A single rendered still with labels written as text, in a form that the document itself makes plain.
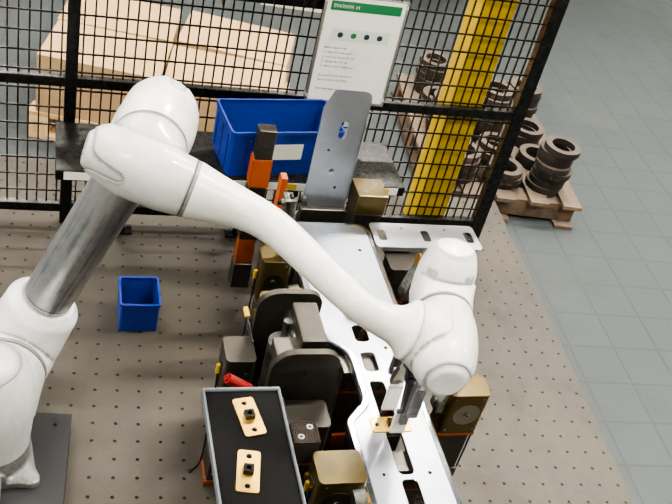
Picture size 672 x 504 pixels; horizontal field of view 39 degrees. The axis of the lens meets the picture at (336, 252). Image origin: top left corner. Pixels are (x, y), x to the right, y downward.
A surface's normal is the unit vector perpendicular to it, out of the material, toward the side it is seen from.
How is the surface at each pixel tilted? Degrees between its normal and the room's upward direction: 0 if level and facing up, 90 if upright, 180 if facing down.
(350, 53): 90
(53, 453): 2
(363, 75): 90
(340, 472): 0
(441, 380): 92
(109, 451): 0
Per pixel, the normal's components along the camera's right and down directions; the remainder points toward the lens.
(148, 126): 0.34, -0.65
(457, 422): 0.22, 0.63
